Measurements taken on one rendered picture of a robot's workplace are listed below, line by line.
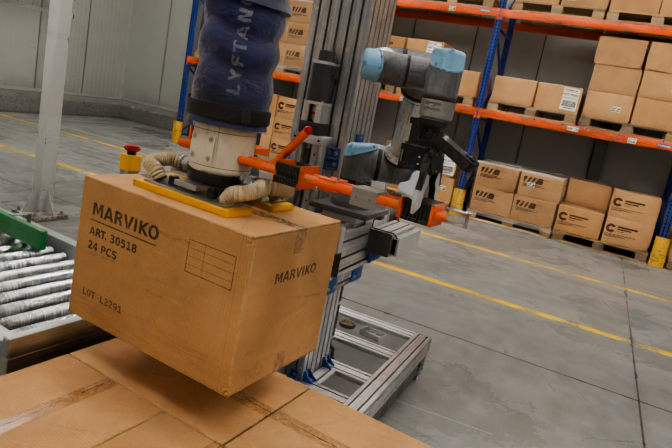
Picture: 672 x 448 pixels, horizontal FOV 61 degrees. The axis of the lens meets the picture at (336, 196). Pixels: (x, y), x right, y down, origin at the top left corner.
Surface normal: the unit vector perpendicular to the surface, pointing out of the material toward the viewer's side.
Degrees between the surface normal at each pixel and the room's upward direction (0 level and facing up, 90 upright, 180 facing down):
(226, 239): 89
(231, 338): 89
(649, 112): 90
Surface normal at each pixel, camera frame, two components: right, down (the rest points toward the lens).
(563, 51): -0.43, 0.08
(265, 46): 0.70, -0.11
